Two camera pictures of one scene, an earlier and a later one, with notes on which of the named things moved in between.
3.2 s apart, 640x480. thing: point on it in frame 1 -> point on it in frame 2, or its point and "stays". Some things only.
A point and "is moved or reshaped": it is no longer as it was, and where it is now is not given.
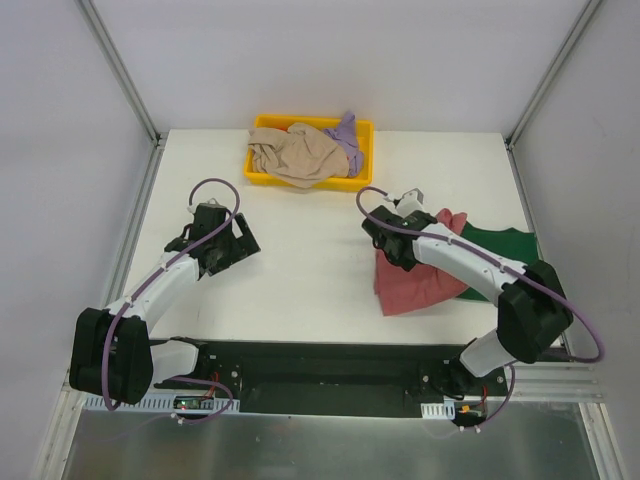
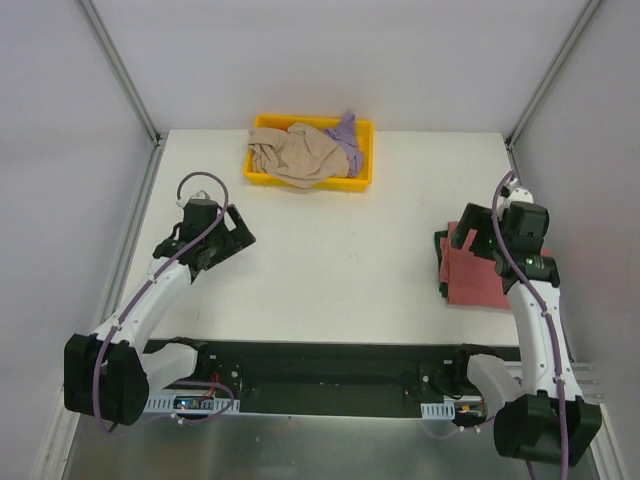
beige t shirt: x=299 y=154 stays
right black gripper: x=379 y=235 -> x=473 y=232
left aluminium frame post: x=121 y=73 stays
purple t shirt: x=344 y=133 stays
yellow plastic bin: x=365 y=136 stays
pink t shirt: x=401 y=289 is moved or reshaped
